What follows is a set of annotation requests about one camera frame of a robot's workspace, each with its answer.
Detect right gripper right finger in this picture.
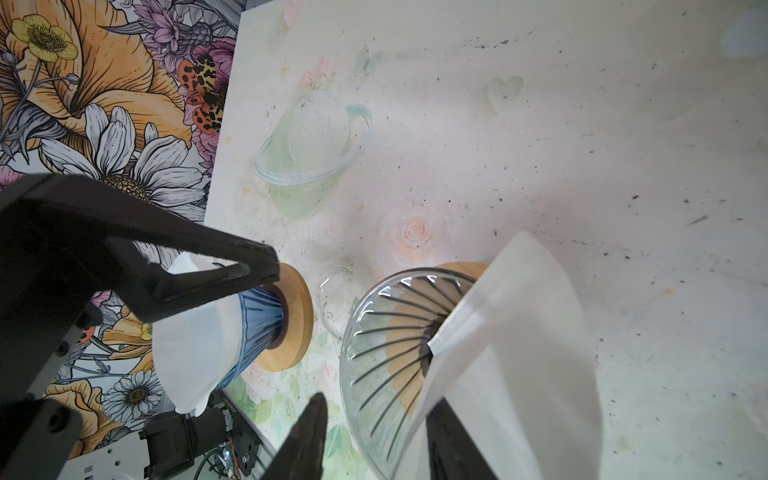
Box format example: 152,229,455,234
426,399,496,480

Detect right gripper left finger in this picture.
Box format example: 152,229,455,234
261,392,328,480

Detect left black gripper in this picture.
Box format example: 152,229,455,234
1,174,281,479

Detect white paper coffee filter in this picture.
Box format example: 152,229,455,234
151,251,244,417

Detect blue glass dripper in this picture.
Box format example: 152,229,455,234
217,287,285,389

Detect wooden dripper ring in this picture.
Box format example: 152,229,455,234
254,262,315,374
383,260,490,415

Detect grey glass dripper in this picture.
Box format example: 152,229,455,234
340,262,487,479

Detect clear glass carafe wooden handle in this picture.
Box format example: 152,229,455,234
317,264,369,342

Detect clear plastic bowl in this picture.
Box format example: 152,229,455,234
254,90,373,220

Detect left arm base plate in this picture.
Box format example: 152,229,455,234
222,391,276,479

